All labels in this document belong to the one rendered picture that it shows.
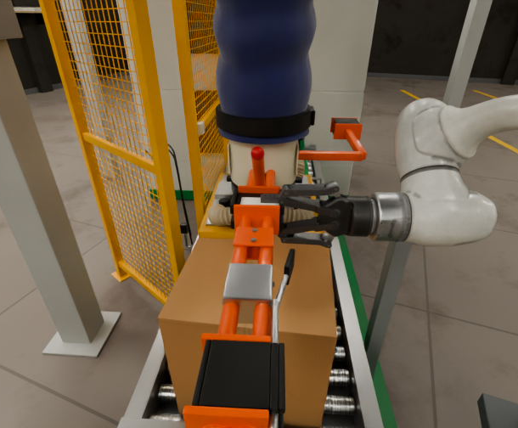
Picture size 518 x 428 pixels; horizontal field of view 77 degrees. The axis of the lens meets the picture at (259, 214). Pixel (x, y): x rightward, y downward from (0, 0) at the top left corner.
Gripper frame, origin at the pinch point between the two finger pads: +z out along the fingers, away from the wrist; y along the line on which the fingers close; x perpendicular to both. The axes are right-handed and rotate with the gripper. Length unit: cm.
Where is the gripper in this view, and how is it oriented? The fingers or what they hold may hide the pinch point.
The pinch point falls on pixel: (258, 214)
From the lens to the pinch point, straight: 61.2
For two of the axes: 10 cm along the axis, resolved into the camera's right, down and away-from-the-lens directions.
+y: 0.1, 8.6, 5.1
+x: 0.5, -5.1, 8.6
